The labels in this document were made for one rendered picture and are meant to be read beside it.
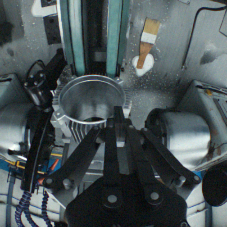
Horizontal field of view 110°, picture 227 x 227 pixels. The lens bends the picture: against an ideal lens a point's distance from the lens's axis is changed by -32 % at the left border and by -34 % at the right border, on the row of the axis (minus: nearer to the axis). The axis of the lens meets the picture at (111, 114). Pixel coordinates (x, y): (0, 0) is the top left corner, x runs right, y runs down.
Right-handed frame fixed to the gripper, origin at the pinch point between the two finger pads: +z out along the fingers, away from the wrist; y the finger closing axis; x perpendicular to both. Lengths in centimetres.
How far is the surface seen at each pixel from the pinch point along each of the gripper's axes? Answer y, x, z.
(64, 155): -19.8, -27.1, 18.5
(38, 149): -18.1, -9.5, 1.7
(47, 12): -23.6, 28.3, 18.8
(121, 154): 4.8, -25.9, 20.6
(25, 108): -29.9, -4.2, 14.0
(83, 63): -9.2, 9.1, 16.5
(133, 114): 13, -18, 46
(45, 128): -18.0, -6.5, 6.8
